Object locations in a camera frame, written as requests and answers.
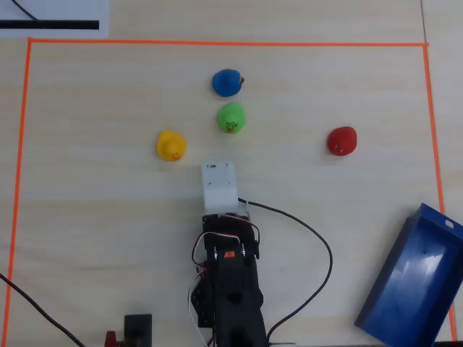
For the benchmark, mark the green rubber duck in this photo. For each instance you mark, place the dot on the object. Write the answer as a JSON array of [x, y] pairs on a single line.
[[231, 115]]

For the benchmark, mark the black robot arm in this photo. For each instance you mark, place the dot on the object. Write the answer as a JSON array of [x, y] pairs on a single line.
[[235, 292]]

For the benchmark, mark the yellow rubber duck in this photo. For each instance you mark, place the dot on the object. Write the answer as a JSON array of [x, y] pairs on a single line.
[[170, 144]]

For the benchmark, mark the blue rubber duck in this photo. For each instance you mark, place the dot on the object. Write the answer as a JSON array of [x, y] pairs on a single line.
[[226, 82]]

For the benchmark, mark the red rubber duck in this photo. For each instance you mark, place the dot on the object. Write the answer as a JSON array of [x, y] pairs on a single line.
[[341, 140]]

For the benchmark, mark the blue plastic box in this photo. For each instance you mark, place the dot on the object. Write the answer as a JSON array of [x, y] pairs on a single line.
[[412, 282]]

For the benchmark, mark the orange tape strip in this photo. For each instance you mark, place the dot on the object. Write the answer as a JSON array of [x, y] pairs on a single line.
[[18, 180], [436, 162], [231, 43]]

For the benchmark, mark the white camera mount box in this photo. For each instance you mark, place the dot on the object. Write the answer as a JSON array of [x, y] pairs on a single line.
[[220, 184]]

